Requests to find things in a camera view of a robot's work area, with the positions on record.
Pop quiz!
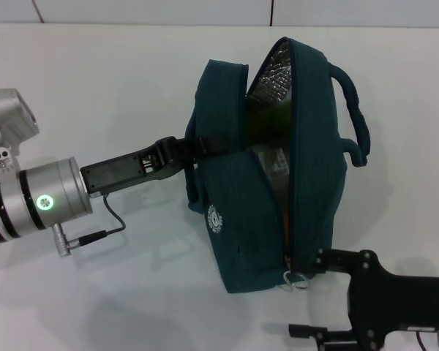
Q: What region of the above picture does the green cucumber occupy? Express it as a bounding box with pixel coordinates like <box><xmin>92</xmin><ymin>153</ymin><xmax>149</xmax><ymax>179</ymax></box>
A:
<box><xmin>245</xmin><ymin>101</ymin><xmax>293</xmax><ymax>146</ymax></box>

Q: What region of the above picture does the dark teal insulated lunch bag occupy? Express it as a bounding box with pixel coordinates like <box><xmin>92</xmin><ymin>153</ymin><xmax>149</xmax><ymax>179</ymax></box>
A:
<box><xmin>184</xmin><ymin>36</ymin><xmax>373</xmax><ymax>294</ymax></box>

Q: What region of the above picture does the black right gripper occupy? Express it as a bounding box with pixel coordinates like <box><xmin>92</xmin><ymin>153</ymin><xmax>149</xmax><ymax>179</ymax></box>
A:
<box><xmin>288</xmin><ymin>247</ymin><xmax>439</xmax><ymax>351</ymax></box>

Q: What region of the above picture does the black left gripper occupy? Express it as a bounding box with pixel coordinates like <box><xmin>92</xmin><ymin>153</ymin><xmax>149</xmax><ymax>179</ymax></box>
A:
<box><xmin>80</xmin><ymin>134</ymin><xmax>228</xmax><ymax>199</ymax></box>

